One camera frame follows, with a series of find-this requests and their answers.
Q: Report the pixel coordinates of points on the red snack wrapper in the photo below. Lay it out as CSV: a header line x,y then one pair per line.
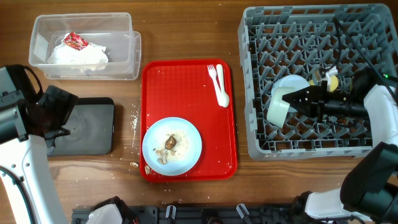
x,y
75,41

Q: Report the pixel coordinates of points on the white plastic fork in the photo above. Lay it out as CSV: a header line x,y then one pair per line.
x,y
213,74

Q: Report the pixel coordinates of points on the white plastic spoon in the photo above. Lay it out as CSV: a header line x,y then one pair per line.
x,y
223,98

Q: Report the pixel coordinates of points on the light blue plate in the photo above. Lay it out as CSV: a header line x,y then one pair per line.
x,y
183,157

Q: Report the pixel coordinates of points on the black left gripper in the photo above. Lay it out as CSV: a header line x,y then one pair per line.
x,y
63,101

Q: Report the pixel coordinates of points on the light blue bowl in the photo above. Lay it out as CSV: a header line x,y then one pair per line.
x,y
294,82

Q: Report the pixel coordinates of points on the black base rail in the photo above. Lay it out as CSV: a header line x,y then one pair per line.
x,y
266,214

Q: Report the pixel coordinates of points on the grey dishwasher rack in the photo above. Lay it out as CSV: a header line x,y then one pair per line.
x,y
278,41

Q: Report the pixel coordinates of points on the clear plastic waste bin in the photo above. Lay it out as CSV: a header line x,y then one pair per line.
x,y
112,31

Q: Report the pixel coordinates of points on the yellow cup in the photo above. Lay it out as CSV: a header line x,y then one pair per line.
x,y
332,82

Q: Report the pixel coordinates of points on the white napkin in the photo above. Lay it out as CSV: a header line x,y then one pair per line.
x,y
92,54

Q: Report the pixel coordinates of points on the brown food scrap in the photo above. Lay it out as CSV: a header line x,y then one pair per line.
x,y
170,142

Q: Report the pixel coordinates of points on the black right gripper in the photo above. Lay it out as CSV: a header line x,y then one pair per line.
x,y
310,99

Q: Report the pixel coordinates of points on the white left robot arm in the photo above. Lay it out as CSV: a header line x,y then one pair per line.
x,y
26,129

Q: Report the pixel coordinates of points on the black plastic bin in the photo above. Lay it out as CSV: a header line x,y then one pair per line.
x,y
91,127

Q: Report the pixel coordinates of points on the green bowl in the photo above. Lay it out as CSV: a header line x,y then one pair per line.
x,y
278,108

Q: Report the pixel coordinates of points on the nut shell scrap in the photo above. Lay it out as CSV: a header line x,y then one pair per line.
x,y
134,164
147,169

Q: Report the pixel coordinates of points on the red serving tray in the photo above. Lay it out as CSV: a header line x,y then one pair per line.
x,y
184,89

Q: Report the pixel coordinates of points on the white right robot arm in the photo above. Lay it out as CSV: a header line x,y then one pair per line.
x,y
365,191

